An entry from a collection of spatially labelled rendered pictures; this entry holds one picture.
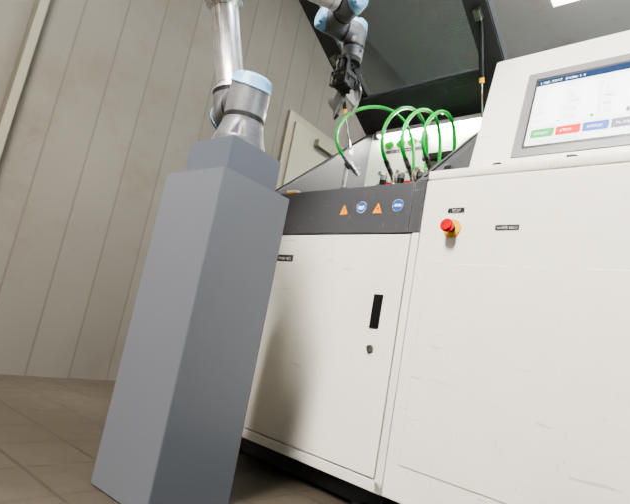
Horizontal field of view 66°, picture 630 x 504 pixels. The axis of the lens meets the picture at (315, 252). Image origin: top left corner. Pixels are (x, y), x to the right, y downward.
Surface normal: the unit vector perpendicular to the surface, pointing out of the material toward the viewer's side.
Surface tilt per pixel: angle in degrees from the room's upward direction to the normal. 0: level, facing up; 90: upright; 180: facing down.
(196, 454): 90
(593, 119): 76
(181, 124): 90
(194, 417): 90
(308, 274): 90
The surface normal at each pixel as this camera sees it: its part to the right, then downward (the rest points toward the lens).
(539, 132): -0.59, -0.48
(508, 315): -0.65, -0.26
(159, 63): 0.77, 0.03
